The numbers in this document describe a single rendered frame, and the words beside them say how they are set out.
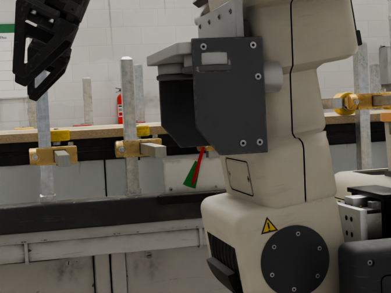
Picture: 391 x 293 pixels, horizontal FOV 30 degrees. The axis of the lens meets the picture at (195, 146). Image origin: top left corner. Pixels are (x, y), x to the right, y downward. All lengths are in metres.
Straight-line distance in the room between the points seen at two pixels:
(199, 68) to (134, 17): 8.50
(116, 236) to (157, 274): 0.33
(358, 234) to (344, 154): 1.46
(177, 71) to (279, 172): 0.26
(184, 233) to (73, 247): 0.34
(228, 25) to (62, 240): 1.27
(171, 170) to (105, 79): 7.21
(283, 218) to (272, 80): 0.20
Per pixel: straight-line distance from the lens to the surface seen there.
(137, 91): 3.27
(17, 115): 9.30
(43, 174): 2.15
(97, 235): 2.19
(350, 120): 2.57
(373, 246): 1.03
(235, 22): 1.03
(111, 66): 9.38
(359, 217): 1.13
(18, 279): 2.45
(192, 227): 2.24
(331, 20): 1.11
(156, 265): 2.48
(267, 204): 1.05
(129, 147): 2.15
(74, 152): 2.14
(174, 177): 2.18
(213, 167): 2.21
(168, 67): 1.19
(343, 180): 1.41
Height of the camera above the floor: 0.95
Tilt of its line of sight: 3 degrees down
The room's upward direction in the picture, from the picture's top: 3 degrees counter-clockwise
